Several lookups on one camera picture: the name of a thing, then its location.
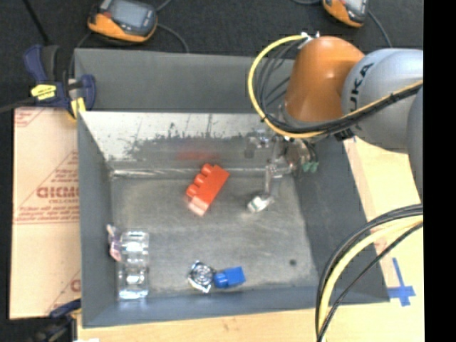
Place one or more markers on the orange toy brick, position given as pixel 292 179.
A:
pixel 208 187

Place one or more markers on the blue toy brick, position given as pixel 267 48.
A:
pixel 231 277

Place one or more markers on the small pink object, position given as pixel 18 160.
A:
pixel 114 248

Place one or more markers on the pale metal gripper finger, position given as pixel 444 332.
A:
pixel 278 184
pixel 268 182

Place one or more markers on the brown cardboard board red print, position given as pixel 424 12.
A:
pixel 42 226

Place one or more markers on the small white and green object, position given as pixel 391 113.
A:
pixel 259 203

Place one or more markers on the grey metal bin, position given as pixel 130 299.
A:
pixel 213 241

